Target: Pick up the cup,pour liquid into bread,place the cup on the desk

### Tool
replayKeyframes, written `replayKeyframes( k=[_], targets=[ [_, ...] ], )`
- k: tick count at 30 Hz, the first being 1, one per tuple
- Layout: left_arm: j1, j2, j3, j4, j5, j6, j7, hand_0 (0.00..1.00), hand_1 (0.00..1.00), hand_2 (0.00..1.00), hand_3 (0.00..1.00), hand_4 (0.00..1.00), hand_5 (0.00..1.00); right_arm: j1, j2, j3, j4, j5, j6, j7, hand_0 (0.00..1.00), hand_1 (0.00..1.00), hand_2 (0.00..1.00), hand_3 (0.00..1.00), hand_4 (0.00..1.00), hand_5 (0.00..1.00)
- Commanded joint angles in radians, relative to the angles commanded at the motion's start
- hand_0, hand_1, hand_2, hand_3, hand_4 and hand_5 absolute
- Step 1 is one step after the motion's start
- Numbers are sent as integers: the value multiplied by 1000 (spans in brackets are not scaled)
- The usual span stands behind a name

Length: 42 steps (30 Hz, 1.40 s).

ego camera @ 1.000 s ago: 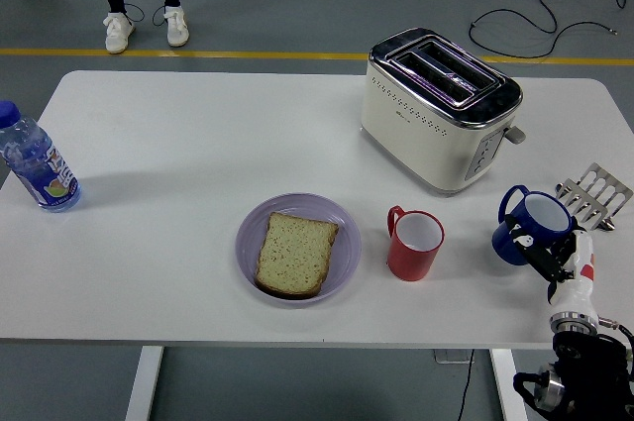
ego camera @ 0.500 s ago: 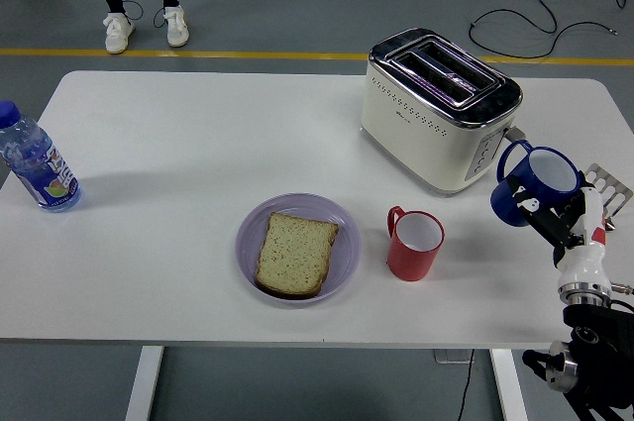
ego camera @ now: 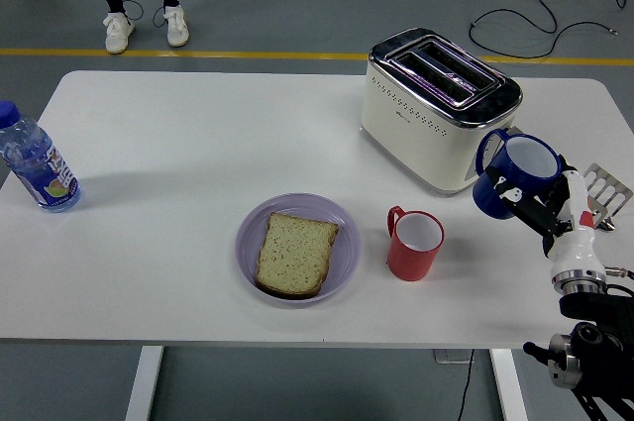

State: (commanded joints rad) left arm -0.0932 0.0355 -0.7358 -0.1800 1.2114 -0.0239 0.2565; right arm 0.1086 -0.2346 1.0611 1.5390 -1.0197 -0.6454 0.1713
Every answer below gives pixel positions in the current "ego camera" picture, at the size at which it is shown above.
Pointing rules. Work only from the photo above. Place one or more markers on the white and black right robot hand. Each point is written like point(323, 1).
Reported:
point(577, 247)

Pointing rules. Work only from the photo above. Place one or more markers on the blue enamel cup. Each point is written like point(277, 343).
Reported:
point(490, 195)

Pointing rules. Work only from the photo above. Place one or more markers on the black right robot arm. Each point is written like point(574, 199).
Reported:
point(594, 342)

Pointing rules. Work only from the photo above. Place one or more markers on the red enamel cup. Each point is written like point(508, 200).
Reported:
point(408, 262)

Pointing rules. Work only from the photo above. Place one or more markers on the slice of toast bread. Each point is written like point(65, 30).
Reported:
point(297, 255)

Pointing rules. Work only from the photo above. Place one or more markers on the silver metal toast rack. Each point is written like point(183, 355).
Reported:
point(609, 188)

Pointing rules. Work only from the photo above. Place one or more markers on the white table leg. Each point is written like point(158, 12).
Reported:
point(144, 381)
point(507, 386)

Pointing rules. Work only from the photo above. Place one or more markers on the grey box under table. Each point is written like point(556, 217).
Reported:
point(448, 356)

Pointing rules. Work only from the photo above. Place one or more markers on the cream and chrome toaster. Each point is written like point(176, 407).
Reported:
point(416, 143)

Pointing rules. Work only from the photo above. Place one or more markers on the lilac round plate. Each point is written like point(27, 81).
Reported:
point(247, 252)

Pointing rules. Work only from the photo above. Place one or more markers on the plastic bottle with blue cap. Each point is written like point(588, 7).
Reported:
point(37, 168)

